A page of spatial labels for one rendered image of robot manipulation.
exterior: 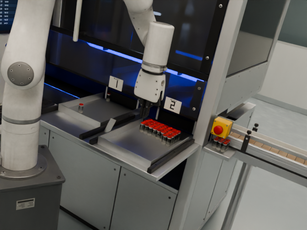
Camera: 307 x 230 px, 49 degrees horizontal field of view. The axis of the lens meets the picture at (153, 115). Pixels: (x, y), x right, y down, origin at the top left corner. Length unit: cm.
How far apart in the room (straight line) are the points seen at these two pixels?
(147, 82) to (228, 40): 46
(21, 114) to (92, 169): 97
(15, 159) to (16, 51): 37
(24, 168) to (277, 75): 532
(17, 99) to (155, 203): 100
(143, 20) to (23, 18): 39
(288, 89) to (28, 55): 542
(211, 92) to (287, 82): 466
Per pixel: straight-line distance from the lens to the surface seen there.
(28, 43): 104
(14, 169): 123
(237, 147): 165
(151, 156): 139
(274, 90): 618
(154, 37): 111
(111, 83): 178
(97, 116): 167
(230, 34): 146
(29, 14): 105
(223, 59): 148
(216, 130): 150
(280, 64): 611
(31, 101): 114
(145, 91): 117
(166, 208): 183
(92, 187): 208
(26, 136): 116
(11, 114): 114
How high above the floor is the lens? 154
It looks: 21 degrees down
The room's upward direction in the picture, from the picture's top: 12 degrees clockwise
